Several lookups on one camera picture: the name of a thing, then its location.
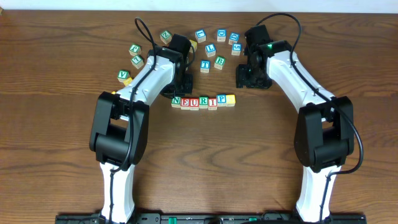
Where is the green N block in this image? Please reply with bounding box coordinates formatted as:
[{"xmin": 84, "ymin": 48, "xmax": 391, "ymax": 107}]
[{"xmin": 171, "ymin": 96, "xmax": 181, "ymax": 108}]

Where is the red E block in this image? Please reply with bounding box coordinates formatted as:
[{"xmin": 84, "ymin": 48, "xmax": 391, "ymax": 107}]
[{"xmin": 180, "ymin": 98, "xmax": 190, "ymax": 110}]

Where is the red U block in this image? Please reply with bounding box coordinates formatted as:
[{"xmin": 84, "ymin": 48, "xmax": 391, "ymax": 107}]
[{"xmin": 189, "ymin": 98, "xmax": 200, "ymax": 110}]

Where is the green R block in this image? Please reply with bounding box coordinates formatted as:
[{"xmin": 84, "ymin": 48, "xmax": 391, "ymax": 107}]
[{"xmin": 199, "ymin": 96, "xmax": 209, "ymax": 109}]

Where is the yellow S block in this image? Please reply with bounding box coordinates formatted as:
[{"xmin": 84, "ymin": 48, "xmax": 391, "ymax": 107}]
[{"xmin": 226, "ymin": 95, "xmax": 236, "ymax": 107}]

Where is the red I block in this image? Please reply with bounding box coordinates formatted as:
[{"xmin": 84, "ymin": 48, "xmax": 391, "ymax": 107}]
[{"xmin": 208, "ymin": 98, "xmax": 218, "ymax": 110}]

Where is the blue P block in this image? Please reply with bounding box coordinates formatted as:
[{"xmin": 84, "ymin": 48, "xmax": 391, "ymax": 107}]
[{"xmin": 216, "ymin": 95, "xmax": 227, "ymax": 107}]

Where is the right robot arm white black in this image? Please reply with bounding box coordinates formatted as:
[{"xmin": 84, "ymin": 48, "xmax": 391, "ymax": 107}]
[{"xmin": 236, "ymin": 39, "xmax": 354, "ymax": 223}]

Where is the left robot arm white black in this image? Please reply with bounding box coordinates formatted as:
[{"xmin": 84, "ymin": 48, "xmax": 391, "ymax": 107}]
[{"xmin": 89, "ymin": 44, "xmax": 193, "ymax": 223}]

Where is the blue T block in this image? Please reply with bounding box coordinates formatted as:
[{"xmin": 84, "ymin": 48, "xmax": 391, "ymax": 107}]
[{"xmin": 200, "ymin": 60, "xmax": 211, "ymax": 73}]

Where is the blue 5 block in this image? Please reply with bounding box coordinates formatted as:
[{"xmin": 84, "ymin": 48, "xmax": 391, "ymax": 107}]
[{"xmin": 231, "ymin": 43, "xmax": 242, "ymax": 56}]

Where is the green B block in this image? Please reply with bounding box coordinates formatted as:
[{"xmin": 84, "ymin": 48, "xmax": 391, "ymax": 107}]
[{"xmin": 215, "ymin": 56, "xmax": 226, "ymax": 70}]

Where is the yellow block upper middle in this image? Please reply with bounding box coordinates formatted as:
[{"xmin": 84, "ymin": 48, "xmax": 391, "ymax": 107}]
[{"xmin": 190, "ymin": 40, "xmax": 198, "ymax": 53}]

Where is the blue D block tilted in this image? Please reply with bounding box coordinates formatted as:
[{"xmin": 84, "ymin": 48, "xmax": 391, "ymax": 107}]
[{"xmin": 228, "ymin": 32, "xmax": 240, "ymax": 45}]

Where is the blue l block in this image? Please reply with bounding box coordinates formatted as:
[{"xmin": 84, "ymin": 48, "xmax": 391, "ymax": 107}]
[
  {"xmin": 195, "ymin": 29, "xmax": 206, "ymax": 43},
  {"xmin": 205, "ymin": 44, "xmax": 216, "ymax": 57}
]

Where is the green 7 block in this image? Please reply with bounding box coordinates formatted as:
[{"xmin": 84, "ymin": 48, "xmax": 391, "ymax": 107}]
[{"xmin": 131, "ymin": 55, "xmax": 144, "ymax": 69}]

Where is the green Z block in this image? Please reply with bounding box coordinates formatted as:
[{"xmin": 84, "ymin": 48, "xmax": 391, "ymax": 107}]
[{"xmin": 160, "ymin": 30, "xmax": 172, "ymax": 45}]

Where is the blue L block top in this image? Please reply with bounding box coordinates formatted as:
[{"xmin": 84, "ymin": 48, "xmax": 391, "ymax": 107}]
[{"xmin": 195, "ymin": 29, "xmax": 206, "ymax": 43}]

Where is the yellow K block left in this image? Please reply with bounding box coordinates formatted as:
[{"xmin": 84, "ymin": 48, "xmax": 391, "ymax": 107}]
[{"xmin": 123, "ymin": 77, "xmax": 132, "ymax": 86}]

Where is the green J block left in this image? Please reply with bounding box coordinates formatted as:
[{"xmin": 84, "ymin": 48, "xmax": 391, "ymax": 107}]
[{"xmin": 129, "ymin": 44, "xmax": 142, "ymax": 56}]

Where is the green V block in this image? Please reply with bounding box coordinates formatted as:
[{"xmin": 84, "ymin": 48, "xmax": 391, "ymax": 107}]
[{"xmin": 117, "ymin": 70, "xmax": 130, "ymax": 82}]

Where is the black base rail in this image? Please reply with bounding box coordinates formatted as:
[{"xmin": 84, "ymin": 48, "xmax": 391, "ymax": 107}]
[{"xmin": 55, "ymin": 211, "xmax": 368, "ymax": 224}]

